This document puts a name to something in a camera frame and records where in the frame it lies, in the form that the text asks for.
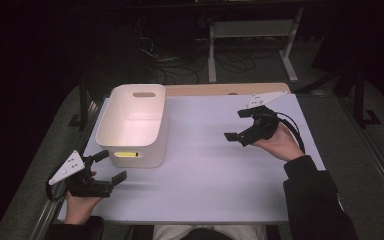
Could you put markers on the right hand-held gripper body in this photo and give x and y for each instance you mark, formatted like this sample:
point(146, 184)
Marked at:
point(261, 126)

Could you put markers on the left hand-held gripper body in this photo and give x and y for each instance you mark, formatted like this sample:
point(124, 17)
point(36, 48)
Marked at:
point(83, 186)

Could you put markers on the yellow shuttlecock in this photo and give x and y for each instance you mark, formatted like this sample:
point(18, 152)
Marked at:
point(126, 154)

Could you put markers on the white plastic bin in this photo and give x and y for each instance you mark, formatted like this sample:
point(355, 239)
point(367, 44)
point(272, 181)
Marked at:
point(131, 123)

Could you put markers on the person's left hand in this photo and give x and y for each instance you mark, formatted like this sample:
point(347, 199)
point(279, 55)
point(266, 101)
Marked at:
point(78, 206)

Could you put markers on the person's right hand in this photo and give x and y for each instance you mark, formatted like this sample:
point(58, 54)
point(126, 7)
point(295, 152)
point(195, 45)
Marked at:
point(281, 143)

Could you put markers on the light wooden board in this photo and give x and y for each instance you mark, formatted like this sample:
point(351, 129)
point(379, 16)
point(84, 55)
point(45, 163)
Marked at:
point(213, 89)

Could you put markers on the black metal stand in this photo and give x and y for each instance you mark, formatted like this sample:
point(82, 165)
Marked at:
point(84, 100)
point(360, 100)

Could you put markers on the person's legs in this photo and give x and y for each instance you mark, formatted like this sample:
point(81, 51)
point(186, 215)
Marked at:
point(210, 232)

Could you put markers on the metal frame rail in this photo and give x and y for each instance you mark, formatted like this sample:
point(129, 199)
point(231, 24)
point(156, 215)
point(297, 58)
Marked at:
point(380, 166)
point(45, 216)

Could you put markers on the white metal stand frame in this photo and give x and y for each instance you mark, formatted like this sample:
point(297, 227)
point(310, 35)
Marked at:
point(251, 28)

